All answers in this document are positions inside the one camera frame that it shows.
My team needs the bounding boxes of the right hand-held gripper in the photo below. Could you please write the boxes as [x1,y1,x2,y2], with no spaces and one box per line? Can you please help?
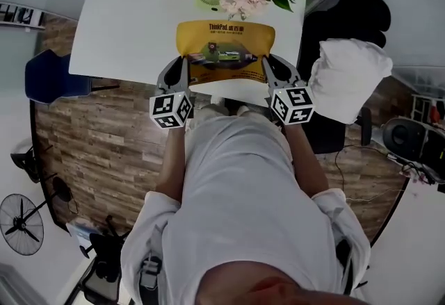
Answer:
[261,55,316,126]

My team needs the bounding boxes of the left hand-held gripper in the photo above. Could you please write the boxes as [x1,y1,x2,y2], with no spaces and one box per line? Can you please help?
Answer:
[149,56,195,131]

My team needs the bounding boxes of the yellow mouse pad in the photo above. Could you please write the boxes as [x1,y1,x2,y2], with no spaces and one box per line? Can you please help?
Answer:
[175,19,278,85]

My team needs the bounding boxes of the person's right forearm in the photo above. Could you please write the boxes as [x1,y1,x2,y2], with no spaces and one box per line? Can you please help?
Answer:
[283,122,330,199]

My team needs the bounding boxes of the person's left forearm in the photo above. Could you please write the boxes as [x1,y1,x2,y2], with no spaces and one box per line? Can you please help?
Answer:
[156,125,191,208]

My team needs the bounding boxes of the white desk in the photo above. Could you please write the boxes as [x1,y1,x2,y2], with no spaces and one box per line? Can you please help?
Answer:
[68,0,307,104]

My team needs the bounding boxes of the person's light trousers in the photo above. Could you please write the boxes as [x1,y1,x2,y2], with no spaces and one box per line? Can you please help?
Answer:
[189,104,279,131]

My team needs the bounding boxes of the white cushion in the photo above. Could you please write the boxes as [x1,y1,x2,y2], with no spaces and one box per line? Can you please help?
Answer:
[307,38,394,125]

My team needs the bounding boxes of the blue chair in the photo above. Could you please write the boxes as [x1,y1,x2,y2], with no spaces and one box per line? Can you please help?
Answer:
[24,49,121,106]

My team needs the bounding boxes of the person's white shirt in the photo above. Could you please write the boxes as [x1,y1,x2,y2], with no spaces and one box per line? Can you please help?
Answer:
[120,113,371,305]

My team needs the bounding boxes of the black round machine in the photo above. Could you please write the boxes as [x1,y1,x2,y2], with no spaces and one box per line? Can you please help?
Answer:
[381,117,445,183]

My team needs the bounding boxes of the white shelf rack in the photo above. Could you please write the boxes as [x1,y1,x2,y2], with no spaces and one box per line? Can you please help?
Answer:
[0,1,47,32]

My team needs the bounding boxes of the black floor stand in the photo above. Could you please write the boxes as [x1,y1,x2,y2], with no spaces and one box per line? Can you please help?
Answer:
[10,145,58,185]

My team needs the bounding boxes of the black mesh office chair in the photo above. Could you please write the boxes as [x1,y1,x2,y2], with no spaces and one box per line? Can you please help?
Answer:
[77,215,132,305]

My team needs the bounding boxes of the black standing fan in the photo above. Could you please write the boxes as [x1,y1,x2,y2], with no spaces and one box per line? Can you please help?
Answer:
[0,176,74,257]

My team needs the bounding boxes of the thin floor cable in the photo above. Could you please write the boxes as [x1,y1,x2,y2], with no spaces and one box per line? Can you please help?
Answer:
[333,143,408,204]

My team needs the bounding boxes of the white wire shelf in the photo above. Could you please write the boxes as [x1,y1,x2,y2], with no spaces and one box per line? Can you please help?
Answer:
[411,93,445,124]

